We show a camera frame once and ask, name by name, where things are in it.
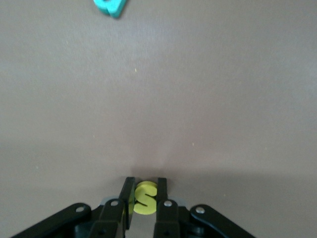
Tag teal foam letter p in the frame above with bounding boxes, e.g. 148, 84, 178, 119
93, 0, 129, 19

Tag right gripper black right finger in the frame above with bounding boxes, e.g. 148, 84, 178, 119
153, 178, 257, 238

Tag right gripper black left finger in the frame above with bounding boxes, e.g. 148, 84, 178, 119
11, 177, 136, 238

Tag yellow foam letter s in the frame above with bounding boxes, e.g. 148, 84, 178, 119
133, 180, 158, 216

